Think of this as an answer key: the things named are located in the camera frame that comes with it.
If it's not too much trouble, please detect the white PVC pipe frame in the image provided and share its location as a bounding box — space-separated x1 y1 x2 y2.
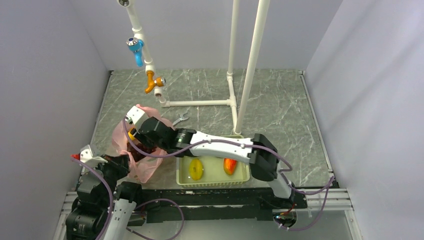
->
116 0 271 136

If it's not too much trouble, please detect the blue tap valve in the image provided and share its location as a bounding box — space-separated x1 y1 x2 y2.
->
126 37 144 67

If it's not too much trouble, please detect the pink plastic bag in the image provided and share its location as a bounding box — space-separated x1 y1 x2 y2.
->
111 120 167 184

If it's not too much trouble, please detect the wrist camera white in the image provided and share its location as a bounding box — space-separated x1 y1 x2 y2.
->
124 105 149 129
71 144 108 168

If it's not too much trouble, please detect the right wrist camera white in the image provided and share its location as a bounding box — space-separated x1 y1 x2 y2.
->
124 105 149 129

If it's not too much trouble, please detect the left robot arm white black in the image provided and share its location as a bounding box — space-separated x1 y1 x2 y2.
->
65 154 144 240

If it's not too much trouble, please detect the silver open-end wrench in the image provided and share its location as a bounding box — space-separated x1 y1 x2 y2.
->
172 112 190 127

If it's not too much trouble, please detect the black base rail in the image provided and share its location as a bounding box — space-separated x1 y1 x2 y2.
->
142 187 308 223

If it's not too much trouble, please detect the orange tap valve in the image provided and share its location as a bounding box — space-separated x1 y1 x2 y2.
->
144 70 166 94

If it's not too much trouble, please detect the orange yellow fake mango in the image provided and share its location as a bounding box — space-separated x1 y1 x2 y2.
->
127 128 137 141

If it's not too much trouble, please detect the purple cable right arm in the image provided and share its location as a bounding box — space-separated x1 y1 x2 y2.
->
121 115 337 233

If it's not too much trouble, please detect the red orange fake mango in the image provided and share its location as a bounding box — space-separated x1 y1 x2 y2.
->
223 158 237 176

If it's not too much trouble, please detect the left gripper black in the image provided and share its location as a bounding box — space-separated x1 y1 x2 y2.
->
91 152 131 207

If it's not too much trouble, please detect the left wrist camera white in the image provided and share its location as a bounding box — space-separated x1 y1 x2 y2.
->
71 144 108 168

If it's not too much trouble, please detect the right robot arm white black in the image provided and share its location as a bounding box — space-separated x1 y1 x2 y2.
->
132 117 295 208

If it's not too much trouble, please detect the pale green plastic basket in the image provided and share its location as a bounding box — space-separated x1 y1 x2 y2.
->
176 133 253 188

